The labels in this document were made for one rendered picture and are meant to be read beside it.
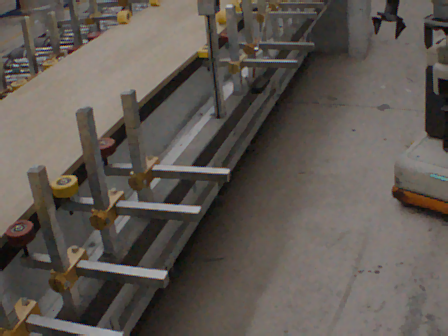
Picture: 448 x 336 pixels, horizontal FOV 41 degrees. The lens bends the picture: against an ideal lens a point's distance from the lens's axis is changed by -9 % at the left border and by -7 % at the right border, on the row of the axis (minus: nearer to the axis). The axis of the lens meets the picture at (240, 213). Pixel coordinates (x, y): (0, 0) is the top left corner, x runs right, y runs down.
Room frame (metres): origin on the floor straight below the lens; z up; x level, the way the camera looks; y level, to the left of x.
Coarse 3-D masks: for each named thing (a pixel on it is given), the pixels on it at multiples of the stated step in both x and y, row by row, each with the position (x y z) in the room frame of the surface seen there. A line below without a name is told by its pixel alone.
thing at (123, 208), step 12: (72, 204) 1.55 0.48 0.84; (84, 204) 1.54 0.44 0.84; (120, 204) 1.51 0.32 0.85; (132, 204) 1.50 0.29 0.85; (144, 204) 1.49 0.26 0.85; (156, 204) 1.49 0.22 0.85; (168, 204) 1.48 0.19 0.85; (132, 216) 1.49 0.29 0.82; (144, 216) 1.48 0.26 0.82; (156, 216) 1.46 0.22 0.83; (168, 216) 1.45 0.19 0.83; (180, 216) 1.44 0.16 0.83; (192, 216) 1.43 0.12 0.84
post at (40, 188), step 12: (36, 168) 1.24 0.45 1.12; (36, 180) 1.23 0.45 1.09; (48, 180) 1.26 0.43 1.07; (36, 192) 1.24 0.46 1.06; (48, 192) 1.25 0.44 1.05; (36, 204) 1.24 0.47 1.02; (48, 204) 1.24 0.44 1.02; (48, 216) 1.23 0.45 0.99; (48, 228) 1.24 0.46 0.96; (60, 228) 1.26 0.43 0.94; (48, 240) 1.24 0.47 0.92; (60, 240) 1.25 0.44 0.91; (48, 252) 1.24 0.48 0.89; (60, 252) 1.24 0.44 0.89; (60, 264) 1.23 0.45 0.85; (72, 288) 1.24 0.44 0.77; (72, 300) 1.23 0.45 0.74
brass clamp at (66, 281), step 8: (80, 248) 1.33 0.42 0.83; (72, 256) 1.30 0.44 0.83; (80, 256) 1.30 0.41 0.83; (72, 264) 1.26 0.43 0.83; (56, 272) 1.23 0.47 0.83; (72, 272) 1.25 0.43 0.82; (48, 280) 1.22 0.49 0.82; (56, 280) 1.21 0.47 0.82; (64, 280) 1.22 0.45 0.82; (72, 280) 1.24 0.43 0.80; (56, 288) 1.21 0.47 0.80; (64, 288) 1.20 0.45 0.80
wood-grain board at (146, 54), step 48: (192, 0) 4.00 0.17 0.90; (96, 48) 3.06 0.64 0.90; (144, 48) 2.92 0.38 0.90; (192, 48) 2.80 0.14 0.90; (48, 96) 2.40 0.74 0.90; (96, 96) 2.30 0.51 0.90; (144, 96) 2.22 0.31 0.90; (0, 144) 1.95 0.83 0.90; (48, 144) 1.88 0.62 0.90; (0, 192) 1.57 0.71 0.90; (0, 240) 1.31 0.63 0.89
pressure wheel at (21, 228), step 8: (16, 224) 1.36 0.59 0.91; (24, 224) 1.36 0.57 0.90; (32, 224) 1.35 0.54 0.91; (8, 232) 1.32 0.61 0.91; (16, 232) 1.32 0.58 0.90; (24, 232) 1.31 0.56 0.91; (32, 232) 1.33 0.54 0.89; (8, 240) 1.31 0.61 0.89; (16, 240) 1.30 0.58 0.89; (24, 240) 1.30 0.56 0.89; (32, 240) 1.32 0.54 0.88; (24, 248) 1.33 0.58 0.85
